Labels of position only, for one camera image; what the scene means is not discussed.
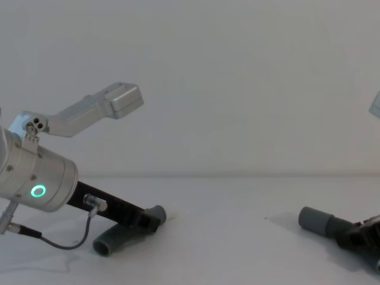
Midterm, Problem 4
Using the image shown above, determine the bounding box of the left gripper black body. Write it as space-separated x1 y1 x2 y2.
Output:
66 180 147 227

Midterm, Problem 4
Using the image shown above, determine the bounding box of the grey plastic elbow pipe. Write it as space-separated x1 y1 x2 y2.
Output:
92 204 167 258

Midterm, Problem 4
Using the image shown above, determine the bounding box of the grey straight plastic pipe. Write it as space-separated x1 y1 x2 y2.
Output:
297 205 362 239

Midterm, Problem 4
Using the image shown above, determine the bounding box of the white table cloth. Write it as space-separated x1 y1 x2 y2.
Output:
0 174 380 285

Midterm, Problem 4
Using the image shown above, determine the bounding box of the thin dark wrist cable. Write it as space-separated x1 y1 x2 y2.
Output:
0 193 108 251

